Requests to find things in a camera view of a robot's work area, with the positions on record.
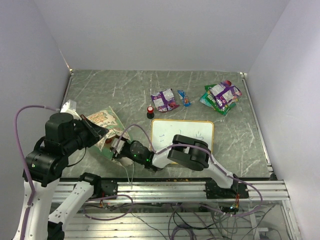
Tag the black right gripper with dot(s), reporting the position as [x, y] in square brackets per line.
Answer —
[120, 154]

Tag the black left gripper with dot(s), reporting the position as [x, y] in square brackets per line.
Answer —
[99, 131]

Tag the red snack packet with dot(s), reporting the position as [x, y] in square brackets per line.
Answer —
[108, 141]

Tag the green printed paper bag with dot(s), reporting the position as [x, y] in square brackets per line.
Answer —
[101, 159]

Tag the purple snack packet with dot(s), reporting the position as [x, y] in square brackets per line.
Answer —
[164, 101]
[226, 91]

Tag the blue small snack packet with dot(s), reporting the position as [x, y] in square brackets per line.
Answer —
[184, 98]

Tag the teal snack packet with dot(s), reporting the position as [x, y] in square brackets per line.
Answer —
[213, 105]

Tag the green box snack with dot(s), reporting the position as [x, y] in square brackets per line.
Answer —
[211, 96]

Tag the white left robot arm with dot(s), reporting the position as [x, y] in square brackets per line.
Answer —
[65, 133]

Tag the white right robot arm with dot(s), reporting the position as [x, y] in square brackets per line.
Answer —
[188, 152]

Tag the yellow-framed small whiteboard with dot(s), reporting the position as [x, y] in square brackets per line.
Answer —
[164, 130]

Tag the aluminium rail frame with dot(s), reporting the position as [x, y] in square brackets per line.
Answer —
[184, 209]

